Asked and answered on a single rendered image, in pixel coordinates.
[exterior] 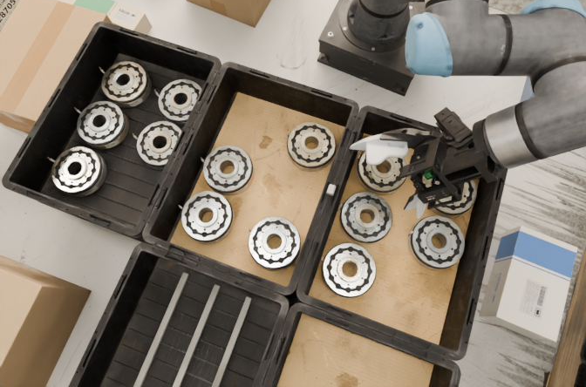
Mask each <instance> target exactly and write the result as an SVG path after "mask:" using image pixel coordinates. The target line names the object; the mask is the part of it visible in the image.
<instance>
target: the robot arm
mask: <svg viewBox="0 0 586 387"><path fill-rule="evenodd" d="M409 2H425V12H424V13H423V14H418V15H415V16H414V17H412V19H411V21H410V8H409ZM347 22H348V25H349V27H350V29H351V32H352V33H353V34H354V35H355V36H356V37H357V38H358V39H360V40H361V41H363V42H365V43H367V44H374V45H385V44H391V43H393V42H395V41H397V40H398V39H400V38H401V37H402V36H403V35H404V34H405V31H406V29H407V32H406V41H405V61H406V64H407V67H408V69H409V70H410V71H411V72H412V73H414V74H417V75H425V76H441V77H442V78H448V77H450V76H495V77H529V79H530V83H531V86H532V90H533V93H534V94H535V97H533V98H530V99H527V100H525V101H522V102H521V103H518V104H515V105H511V106H510V107H507V108H505V109H502V110H500V111H498V112H494V113H492V114H489V115H488V116H487V117H486V118H485V119H482V120H479V121H477V122H475V123H474V125H473V130H471V129H469V128H468V127H467V126H466V125H465V124H464V123H463V122H462V121H461V118H460V116H458V115H457V114H456V113H455V112H454V111H452V112H451V111H450V110H449V109H448V108H447V107H445V108H444V109H443V110H441V111H440V112H438V113H436V114H435V115H434V117H435V119H436V121H437V123H435V124H436V125H437V127H438V128H439V131H440V132H441V133H439V132H434V131H432V132H431V131H421V130H418V129H413V128H401V129H397V130H392V131H388V132H383V133H381V134H377V135H373V136H371V137H368V138H366V139H361V140H360V141H358V142H356V143H354V144H352V145H351V146H350V150H355V151H366V162H367V163H368V164H370V165H379V164H381V163H382V162H383V161H384V160H386V159H388V158H403V157H405V156H406V155H407V154H408V148H414V147H415V149H414V152H413V155H412V157H411V160H410V164H408V165H406V166H403V170H402V173H401V175H400V178H401V179H402V178H405V177H407V178H408V179H410V180H411V181H412V182H413V183H414V184H413V186H414V187H415V188H416V190H415V194H413V195H412V196H410V197H409V199H408V201H407V203H406V204H405V207H404V210H405V211H407V210H412V209H414V208H417V212H416V218H417V219H419V218H420V217H421V216H422V214H423V213H424V210H425V208H426V203H428V207H427V209H428V210H429V209H433V208H436V207H442V206H445V205H448V204H451V203H454V202H458V201H461V200H462V194H463V188H464V183H465V182H467V181H470V180H475V179H478V178H481V177H483V178H484V179H485V181H486V182H487V183H489V182H492V181H495V180H498V175H499V171H501V170H504V169H512V168H515V167H518V166H523V165H526V164H528V163H532V162H535V161H537V160H543V159H546V158H549V157H552V156H556V155H558V154H561V153H566V152H570V151H573V150H576V149H579V148H582V147H585V146H586V13H585V11H584V9H583V7H582V6H581V4H580V2H579V1H578V0H534V1H533V2H531V3H529V4H528V5H527V6H526V7H525V8H524V9H523V10H522V11H521V12H520V14H489V3H488V0H352V1H351V4H350V6H349V9H348V15H347ZM409 22H410V23H409ZM407 27H408V28H407ZM451 196H452V199H451V200H449V201H445V202H442V203H439V204H436V201H437V200H441V199H445V198H447V197H451Z"/></svg>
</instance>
